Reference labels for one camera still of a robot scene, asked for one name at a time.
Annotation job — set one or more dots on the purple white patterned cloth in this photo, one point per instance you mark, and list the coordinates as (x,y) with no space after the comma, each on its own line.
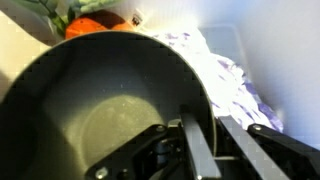
(226,83)

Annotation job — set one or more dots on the orange plush toy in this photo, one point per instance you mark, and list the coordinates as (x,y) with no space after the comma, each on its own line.
(83,28)

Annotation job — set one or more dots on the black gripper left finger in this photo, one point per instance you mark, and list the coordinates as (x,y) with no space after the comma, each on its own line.
(196,150)

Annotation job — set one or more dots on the black frying pan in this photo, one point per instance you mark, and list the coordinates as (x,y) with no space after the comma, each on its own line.
(83,83)

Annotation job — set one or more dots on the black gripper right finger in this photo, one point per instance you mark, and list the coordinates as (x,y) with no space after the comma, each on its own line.
(286,156)

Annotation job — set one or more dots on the green leafy plush item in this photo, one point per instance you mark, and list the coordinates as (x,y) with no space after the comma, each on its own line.
(61,23)

